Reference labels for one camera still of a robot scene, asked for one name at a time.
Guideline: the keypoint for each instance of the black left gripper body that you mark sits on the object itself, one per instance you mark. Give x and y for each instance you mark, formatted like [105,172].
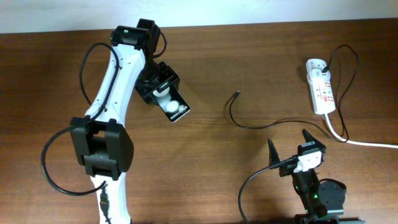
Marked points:
[155,78]

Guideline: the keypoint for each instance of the black Samsung Galaxy smartphone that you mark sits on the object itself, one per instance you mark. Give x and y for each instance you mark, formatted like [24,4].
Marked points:
[171,103]

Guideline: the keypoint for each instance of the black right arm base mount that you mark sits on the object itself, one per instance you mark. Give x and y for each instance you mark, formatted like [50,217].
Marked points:
[331,194]

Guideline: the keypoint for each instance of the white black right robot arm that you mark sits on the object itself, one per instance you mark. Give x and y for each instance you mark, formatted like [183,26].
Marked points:
[306,185]

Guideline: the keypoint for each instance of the white power strip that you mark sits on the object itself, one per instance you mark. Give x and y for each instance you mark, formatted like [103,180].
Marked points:
[322,97]

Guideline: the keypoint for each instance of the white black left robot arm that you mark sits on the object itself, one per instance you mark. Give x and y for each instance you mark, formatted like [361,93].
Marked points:
[102,144]

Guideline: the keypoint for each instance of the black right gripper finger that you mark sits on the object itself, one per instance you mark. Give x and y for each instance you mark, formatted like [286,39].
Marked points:
[273,154]
[308,137]

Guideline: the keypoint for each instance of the white USB charger plug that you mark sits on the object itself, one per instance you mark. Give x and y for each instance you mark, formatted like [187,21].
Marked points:
[315,72]

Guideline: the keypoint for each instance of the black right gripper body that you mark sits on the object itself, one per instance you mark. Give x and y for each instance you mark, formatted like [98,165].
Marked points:
[287,170]

